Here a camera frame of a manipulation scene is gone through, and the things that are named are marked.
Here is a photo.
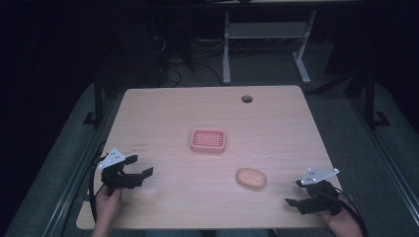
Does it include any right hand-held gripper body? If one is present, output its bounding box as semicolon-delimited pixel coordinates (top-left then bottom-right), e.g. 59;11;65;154
299;167;343;217

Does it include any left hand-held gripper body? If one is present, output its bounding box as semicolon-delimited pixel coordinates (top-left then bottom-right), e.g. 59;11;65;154
98;146;146;197

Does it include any orange soap bar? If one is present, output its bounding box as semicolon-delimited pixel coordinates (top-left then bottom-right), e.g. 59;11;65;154
235;167;268;192

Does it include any pink soap dish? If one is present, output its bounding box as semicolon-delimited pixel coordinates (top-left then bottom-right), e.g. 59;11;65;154
190;127;227;155

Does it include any person's left hand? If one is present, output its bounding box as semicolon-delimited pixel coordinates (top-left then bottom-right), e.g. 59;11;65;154
94;186;124;230

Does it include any person's right hand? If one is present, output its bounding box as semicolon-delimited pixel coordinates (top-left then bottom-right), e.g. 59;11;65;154
317;197;364;237

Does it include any black metal stand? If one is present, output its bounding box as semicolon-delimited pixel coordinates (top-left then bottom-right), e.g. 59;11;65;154
82;70;107;128
363;67;392;130

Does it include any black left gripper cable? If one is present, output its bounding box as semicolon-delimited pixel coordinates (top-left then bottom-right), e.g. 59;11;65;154
88;153;107;222

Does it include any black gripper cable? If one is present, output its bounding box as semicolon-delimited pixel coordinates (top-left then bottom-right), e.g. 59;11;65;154
331;187;369;237
88;153;107;222

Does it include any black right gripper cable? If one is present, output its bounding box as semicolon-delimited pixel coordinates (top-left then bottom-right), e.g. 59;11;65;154
331;187;369;237

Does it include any grey metal rail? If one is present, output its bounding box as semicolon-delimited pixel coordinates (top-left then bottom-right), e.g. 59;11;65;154
348;97;419;216
41;98;115;237

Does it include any tangle of floor cables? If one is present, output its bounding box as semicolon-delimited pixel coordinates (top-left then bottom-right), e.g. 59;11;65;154
149;31;225;88

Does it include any white metal desk frame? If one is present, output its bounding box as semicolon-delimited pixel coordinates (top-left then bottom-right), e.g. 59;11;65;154
221;9;318;86

